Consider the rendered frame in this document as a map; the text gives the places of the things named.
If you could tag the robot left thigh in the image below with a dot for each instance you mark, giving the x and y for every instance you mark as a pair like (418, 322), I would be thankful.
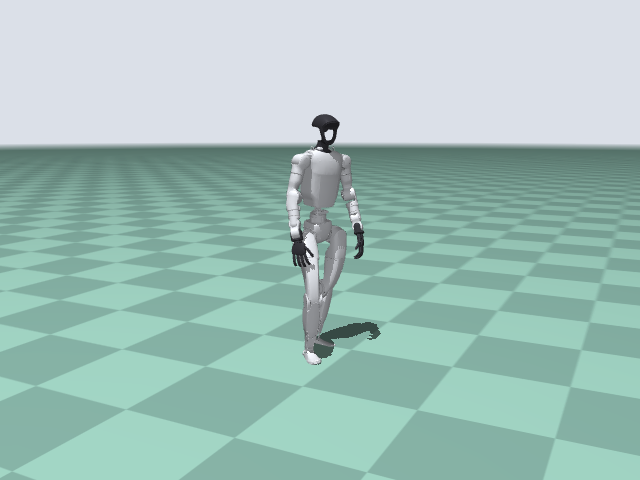
(334, 259)

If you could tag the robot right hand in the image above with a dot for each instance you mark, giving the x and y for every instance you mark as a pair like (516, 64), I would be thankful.
(299, 249)

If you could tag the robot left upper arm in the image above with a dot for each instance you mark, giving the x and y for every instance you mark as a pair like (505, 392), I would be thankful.
(346, 179)

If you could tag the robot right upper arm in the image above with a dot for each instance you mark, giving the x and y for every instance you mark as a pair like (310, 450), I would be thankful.
(299, 162)

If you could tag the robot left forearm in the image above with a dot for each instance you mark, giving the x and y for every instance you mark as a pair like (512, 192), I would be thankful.
(354, 212)

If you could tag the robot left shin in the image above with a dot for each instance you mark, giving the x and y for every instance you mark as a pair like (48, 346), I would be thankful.
(326, 300)

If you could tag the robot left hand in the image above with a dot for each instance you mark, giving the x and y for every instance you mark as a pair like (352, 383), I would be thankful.
(360, 239)

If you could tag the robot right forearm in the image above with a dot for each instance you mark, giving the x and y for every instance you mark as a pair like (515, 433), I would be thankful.
(293, 210)

